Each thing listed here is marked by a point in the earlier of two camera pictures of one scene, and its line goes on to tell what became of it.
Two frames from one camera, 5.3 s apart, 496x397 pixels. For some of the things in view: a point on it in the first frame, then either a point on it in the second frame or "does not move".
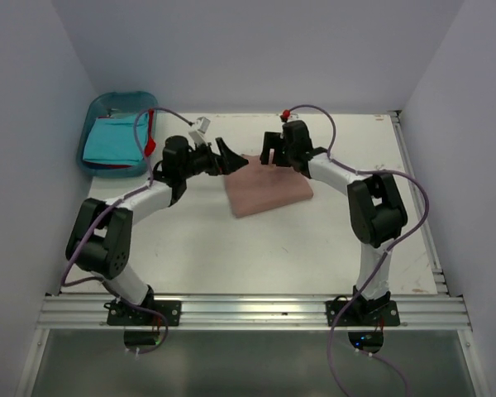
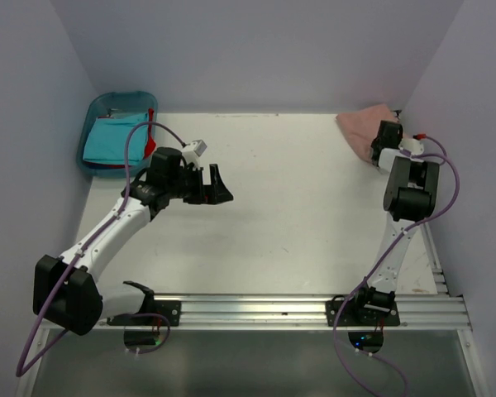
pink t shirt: (256, 187) → (362, 126)
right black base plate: (353, 317) does not move
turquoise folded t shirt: (113, 140) does not move
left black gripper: (226, 162) → (215, 193)
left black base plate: (171, 309) does not move
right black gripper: (271, 141) → (399, 139)
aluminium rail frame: (255, 313) does not move
